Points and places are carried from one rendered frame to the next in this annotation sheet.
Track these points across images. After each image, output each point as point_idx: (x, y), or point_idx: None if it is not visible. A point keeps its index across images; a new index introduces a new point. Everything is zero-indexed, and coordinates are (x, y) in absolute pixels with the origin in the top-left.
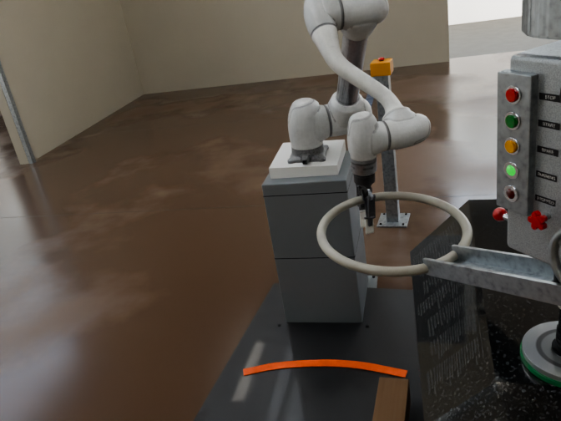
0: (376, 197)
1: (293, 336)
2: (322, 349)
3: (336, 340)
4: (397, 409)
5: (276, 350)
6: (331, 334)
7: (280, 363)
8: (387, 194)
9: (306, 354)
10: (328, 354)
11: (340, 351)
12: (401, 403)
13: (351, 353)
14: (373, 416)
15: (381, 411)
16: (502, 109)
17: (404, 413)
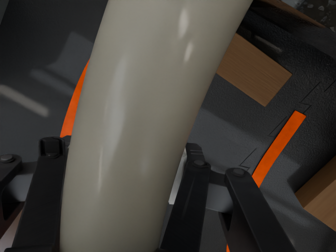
0: (172, 184)
1: (10, 100)
2: (55, 74)
3: (42, 47)
4: (250, 57)
5: (33, 130)
6: (25, 49)
7: (63, 135)
8: (215, 38)
9: (57, 98)
10: (69, 71)
11: (68, 53)
12: (243, 47)
13: (79, 41)
14: (243, 91)
15: (242, 77)
16: None
17: (260, 52)
